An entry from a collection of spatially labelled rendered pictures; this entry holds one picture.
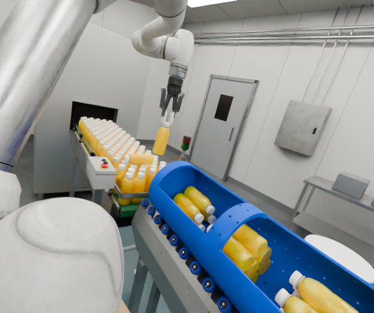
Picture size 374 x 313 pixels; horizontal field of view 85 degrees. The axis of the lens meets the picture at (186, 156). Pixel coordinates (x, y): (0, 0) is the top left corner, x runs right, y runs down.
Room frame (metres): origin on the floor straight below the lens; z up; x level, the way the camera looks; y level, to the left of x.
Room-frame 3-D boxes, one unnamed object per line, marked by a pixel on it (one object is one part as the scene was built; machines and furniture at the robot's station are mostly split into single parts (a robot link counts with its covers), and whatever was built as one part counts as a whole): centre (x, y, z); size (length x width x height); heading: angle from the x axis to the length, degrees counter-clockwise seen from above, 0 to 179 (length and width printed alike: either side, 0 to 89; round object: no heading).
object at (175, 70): (1.09, 0.15, 1.64); 0.09 x 0.09 x 0.06
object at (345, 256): (0.82, -0.77, 1.03); 0.28 x 0.28 x 0.01
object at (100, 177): (1.01, 0.42, 1.05); 0.20 x 0.10 x 0.10; 39
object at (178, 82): (1.09, 0.15, 1.57); 0.08 x 0.07 x 0.09; 129
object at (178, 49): (1.09, 0.16, 1.75); 0.13 x 0.11 x 0.16; 90
